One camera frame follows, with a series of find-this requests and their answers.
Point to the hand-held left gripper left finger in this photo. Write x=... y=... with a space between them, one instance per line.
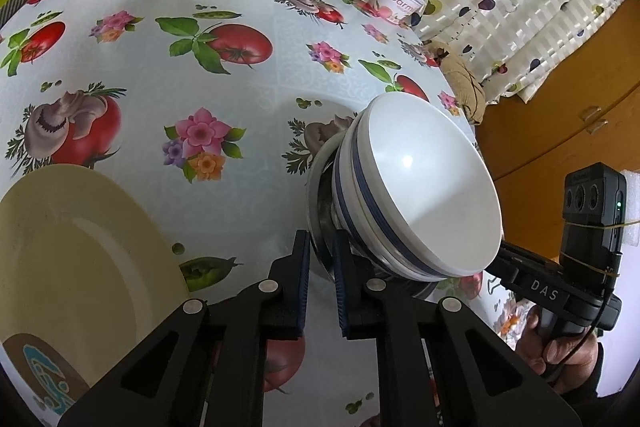
x=302 y=287

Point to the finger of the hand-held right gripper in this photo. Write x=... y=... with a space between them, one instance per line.
x=520 y=267

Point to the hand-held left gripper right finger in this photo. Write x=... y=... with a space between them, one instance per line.
x=340 y=287

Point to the stainless steel bowl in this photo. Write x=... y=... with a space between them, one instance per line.
x=320 y=207

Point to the tan plate with brown patch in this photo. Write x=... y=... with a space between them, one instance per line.
x=75 y=257

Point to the person's right hand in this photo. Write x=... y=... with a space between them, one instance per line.
x=570 y=357

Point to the clear plastic door latch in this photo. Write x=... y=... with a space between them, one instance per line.
x=595 y=119

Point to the wooden cabinet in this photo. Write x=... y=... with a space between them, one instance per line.
x=540 y=132

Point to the brown woven basket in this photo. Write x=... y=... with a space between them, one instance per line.
x=465 y=82

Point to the white yogurt cup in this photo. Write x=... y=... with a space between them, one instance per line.
x=397 y=2

